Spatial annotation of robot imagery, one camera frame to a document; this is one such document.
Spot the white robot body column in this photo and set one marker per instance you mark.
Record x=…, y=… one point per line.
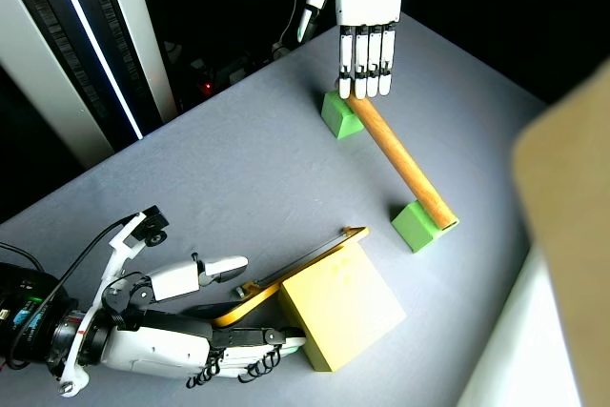
x=138, y=21

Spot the yellow foam block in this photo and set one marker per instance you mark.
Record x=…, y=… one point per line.
x=343, y=302

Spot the grey table cloth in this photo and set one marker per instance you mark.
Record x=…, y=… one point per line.
x=238, y=164

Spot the green foam block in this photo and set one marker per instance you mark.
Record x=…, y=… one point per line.
x=336, y=116
x=414, y=228

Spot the tan blurred board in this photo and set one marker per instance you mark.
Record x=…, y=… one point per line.
x=567, y=188

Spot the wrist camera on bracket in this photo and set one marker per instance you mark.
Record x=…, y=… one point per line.
x=151, y=226

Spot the yellow black hacksaw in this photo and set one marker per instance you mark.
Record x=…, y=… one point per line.
x=248, y=308

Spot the white blurred surface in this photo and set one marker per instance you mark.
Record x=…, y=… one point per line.
x=514, y=354

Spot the brown wooden dowel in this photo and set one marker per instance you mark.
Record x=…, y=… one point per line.
x=386, y=140

